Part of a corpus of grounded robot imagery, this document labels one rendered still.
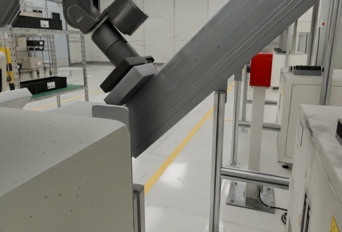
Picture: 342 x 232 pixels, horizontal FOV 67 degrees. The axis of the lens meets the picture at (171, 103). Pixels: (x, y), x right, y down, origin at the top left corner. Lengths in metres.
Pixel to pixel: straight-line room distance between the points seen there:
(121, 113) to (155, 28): 9.63
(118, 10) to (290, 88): 1.37
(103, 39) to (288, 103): 1.40
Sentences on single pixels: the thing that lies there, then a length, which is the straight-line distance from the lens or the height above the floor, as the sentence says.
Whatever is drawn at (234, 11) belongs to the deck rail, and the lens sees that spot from 0.29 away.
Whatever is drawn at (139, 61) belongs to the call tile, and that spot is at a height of 0.81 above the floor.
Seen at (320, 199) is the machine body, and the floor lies 0.53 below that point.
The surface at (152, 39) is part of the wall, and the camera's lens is 9.95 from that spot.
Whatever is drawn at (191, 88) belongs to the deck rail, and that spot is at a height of 0.78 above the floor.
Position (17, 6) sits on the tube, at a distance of 0.19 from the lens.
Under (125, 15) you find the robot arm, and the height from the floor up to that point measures 0.88.
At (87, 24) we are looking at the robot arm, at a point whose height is 0.86.
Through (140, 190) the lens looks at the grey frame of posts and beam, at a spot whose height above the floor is 0.64.
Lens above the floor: 0.83
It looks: 13 degrees down
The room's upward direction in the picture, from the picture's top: straight up
